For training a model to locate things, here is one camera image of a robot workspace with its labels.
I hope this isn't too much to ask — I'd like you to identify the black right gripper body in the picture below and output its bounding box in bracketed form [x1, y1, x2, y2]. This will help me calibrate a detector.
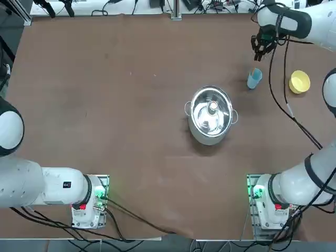
[250, 25, 278, 52]

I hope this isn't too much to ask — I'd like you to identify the blue plastic cup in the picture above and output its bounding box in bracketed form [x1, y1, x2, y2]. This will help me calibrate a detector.
[246, 67, 263, 90]

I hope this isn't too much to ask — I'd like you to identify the yellow plastic bowl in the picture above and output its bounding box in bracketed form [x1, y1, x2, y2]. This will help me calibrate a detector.
[288, 70, 311, 95]

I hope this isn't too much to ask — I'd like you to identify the glass pot lid with knob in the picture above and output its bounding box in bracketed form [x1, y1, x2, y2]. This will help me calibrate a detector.
[190, 85, 234, 137]

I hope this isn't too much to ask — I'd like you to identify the stainless steel pot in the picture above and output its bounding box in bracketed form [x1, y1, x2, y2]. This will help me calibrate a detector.
[184, 85, 239, 146]

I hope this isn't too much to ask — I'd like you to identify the black stand leg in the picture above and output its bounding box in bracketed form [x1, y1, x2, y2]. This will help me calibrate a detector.
[61, 0, 75, 17]
[33, 0, 56, 18]

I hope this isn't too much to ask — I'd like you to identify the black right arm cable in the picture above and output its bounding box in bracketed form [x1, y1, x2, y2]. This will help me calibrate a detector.
[268, 34, 324, 151]

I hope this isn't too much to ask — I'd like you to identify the aluminium camera post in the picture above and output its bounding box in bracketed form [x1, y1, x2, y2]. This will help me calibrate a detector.
[171, 0, 183, 20]

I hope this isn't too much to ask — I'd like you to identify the black cable across table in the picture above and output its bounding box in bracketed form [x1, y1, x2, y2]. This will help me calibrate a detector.
[104, 198, 177, 234]

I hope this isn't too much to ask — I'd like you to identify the aluminium corner rail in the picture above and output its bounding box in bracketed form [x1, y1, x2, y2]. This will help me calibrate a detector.
[0, 0, 33, 26]

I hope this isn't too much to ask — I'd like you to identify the black left base cable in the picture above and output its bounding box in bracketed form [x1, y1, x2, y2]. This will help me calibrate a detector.
[10, 206, 127, 242]

